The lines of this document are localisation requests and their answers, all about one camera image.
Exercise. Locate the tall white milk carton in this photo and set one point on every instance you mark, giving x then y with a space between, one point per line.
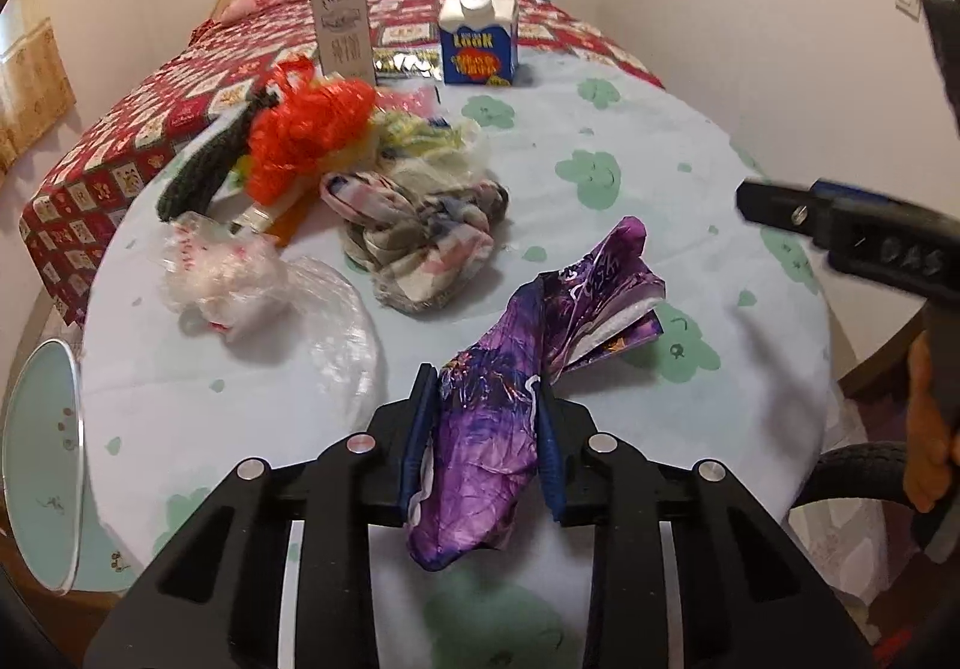
341 31

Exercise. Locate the orange-red plastic bag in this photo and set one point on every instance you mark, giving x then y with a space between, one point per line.
300 129

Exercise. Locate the white wall socket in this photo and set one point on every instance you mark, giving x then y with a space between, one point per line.
907 1

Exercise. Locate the small round glass side table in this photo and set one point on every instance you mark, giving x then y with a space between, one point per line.
37 459

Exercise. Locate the dark grey cloth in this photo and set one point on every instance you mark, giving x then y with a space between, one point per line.
199 170

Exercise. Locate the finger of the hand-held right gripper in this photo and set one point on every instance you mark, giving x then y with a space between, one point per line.
862 241

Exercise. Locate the gold and black wrapper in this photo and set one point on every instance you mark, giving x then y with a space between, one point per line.
405 61

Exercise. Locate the black curved tube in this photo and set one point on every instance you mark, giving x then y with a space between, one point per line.
855 459

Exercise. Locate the bed with red patterned bedspread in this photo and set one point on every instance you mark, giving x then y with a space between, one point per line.
150 114

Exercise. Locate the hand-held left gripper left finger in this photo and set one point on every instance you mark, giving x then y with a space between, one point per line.
421 429

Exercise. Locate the purple snack wrapper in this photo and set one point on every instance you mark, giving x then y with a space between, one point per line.
487 429

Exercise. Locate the person's right hand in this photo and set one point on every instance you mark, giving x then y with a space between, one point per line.
926 429

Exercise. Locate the cloud print tablecloth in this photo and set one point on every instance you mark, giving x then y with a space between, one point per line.
675 249

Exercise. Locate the blue gable-top carton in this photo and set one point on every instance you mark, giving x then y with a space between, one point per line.
476 54

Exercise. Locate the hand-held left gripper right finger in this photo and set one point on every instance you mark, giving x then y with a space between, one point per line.
550 459

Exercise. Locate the yellow printed wrapper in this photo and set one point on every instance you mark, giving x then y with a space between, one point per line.
409 136

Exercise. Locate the clear plastic film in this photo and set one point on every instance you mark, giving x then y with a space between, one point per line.
337 339

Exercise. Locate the patterned cloth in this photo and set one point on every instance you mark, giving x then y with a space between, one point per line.
420 241

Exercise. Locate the clear bag with red print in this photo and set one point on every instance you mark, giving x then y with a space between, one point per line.
217 271

